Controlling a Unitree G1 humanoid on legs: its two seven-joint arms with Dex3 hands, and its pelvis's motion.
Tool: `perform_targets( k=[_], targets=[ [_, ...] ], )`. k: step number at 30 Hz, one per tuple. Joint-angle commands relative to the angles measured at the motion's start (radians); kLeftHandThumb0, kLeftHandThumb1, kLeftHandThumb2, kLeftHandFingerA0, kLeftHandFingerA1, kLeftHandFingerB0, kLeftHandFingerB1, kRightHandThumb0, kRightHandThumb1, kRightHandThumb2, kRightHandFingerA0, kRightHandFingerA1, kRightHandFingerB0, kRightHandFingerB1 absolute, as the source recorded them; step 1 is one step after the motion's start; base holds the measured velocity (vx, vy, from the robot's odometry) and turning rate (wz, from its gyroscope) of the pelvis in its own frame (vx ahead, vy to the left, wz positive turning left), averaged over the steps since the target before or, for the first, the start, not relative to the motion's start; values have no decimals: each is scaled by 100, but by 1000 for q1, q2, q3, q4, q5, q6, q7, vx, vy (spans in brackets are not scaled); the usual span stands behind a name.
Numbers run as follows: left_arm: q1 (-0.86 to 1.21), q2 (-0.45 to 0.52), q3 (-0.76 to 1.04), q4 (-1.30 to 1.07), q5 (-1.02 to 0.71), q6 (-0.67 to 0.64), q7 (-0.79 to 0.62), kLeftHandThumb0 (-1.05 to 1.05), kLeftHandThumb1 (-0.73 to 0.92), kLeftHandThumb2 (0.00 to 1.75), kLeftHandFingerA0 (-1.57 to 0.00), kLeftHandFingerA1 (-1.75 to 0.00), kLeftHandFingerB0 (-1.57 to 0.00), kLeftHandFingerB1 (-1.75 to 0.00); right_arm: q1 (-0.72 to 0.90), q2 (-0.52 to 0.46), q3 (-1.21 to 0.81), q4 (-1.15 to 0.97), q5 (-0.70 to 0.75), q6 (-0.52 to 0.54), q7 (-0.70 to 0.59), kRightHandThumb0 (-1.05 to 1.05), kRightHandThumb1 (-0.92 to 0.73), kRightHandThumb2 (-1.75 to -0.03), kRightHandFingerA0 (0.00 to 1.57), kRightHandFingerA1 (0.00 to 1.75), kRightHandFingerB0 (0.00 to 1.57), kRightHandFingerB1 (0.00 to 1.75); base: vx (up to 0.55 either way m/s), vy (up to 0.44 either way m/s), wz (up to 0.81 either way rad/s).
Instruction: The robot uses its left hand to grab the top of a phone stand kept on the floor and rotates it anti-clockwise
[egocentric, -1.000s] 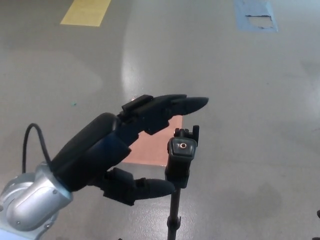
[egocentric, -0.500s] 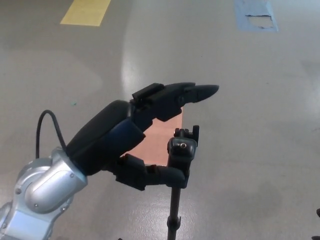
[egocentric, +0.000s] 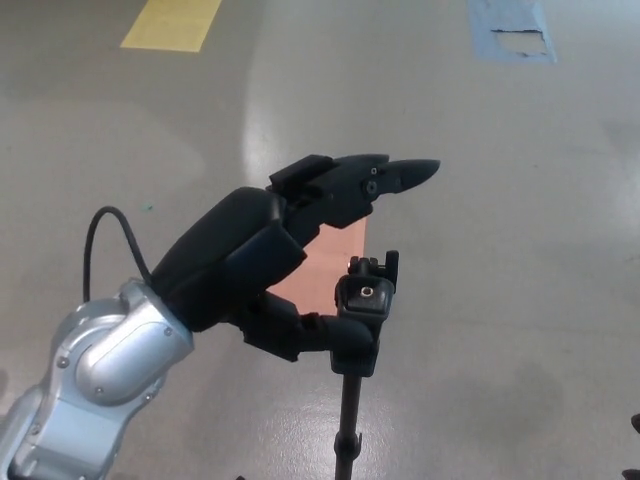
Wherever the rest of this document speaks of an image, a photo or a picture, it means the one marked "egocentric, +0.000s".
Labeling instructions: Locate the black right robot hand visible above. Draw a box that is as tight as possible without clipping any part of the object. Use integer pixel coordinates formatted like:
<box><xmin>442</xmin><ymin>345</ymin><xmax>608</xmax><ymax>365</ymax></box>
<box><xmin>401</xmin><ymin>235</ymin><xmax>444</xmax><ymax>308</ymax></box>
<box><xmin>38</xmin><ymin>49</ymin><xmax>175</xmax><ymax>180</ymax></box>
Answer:
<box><xmin>621</xmin><ymin>411</ymin><xmax>640</xmax><ymax>480</ymax></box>

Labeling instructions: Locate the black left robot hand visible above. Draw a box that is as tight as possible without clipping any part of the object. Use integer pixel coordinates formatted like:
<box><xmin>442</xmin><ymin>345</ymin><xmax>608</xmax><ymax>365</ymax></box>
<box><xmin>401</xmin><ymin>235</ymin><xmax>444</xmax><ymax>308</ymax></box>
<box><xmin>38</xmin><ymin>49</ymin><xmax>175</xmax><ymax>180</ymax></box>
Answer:
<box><xmin>149</xmin><ymin>152</ymin><xmax>442</xmax><ymax>364</ymax></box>

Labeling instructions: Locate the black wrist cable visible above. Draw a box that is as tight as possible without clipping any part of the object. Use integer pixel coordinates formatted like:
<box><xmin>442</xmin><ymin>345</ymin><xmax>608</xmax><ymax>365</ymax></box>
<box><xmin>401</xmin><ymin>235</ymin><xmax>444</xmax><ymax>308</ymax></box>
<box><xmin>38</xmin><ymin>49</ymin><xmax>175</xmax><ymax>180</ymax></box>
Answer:
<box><xmin>81</xmin><ymin>205</ymin><xmax>153</xmax><ymax>303</ymax></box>

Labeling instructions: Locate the black phone stand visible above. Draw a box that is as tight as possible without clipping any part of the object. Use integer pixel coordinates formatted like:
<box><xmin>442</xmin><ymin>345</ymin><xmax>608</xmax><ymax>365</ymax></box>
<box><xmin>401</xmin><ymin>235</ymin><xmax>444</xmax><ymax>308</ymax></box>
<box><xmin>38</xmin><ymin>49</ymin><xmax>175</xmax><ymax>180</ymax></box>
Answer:
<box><xmin>235</xmin><ymin>249</ymin><xmax>401</xmax><ymax>480</ymax></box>

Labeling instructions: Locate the orange floor sheet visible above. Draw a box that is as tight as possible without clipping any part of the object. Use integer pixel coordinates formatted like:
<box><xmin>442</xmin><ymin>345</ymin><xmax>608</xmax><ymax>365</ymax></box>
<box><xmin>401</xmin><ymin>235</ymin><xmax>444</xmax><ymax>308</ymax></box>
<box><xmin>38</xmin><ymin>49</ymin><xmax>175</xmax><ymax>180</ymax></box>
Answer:
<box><xmin>267</xmin><ymin>217</ymin><xmax>370</xmax><ymax>322</ymax></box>

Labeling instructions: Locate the yellow floor sheet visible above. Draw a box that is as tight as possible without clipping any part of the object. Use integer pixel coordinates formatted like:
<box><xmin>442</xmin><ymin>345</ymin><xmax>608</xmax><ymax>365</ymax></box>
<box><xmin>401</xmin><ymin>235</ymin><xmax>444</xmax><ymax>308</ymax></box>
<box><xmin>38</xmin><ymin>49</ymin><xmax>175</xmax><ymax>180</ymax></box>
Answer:
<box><xmin>119</xmin><ymin>0</ymin><xmax>224</xmax><ymax>53</ymax></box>

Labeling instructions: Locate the torn blue floor sheet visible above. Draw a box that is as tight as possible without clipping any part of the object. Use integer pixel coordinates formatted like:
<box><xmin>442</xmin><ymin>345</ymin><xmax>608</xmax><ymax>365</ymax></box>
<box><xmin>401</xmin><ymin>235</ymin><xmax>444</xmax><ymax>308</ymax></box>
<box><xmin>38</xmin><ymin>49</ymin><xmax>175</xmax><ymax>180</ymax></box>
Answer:
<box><xmin>467</xmin><ymin>0</ymin><xmax>558</xmax><ymax>65</ymax></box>

